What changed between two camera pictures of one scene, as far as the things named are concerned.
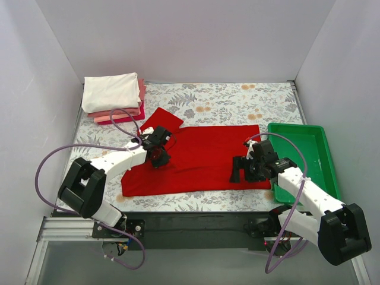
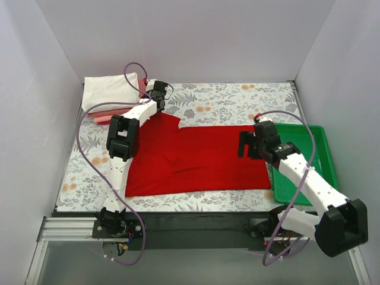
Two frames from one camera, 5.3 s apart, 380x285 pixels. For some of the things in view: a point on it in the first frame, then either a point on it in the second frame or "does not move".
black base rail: x=186 y=230 does not move
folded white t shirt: x=103 y=93 does not move
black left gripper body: x=160 y=158 -> x=161 y=104
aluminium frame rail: x=62 y=229 does not move
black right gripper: x=241 y=167 -> x=247 y=145
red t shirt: x=200 y=160 does not move
